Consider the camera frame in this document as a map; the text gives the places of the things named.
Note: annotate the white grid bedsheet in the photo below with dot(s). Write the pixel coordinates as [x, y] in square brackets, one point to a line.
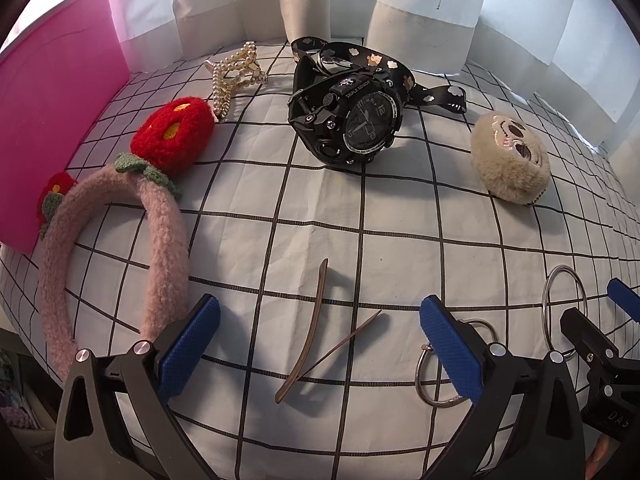
[261, 213]

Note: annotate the large silver bangle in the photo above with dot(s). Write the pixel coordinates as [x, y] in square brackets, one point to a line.
[546, 301]

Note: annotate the pink fuzzy flower headband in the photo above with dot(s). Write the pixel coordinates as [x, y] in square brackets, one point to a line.
[165, 146]

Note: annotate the pearl hair claw clip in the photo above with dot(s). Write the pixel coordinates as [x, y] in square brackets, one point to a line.
[236, 71]

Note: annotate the black digital wristwatch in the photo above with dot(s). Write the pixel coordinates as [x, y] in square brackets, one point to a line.
[345, 118]

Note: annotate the brown curved hair stick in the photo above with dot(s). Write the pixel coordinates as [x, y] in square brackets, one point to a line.
[299, 369]

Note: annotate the beige plush sloth face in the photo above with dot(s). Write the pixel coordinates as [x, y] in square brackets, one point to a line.
[510, 159]

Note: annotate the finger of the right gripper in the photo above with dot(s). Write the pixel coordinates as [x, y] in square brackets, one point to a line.
[609, 375]
[625, 298]

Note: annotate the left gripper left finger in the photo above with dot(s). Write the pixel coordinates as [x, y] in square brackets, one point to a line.
[114, 421]

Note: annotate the pink plastic bin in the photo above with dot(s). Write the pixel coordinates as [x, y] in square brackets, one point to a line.
[56, 79]

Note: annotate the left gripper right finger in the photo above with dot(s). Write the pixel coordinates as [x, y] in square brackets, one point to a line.
[546, 441]

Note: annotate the white curtain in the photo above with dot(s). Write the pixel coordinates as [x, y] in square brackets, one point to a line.
[578, 55]

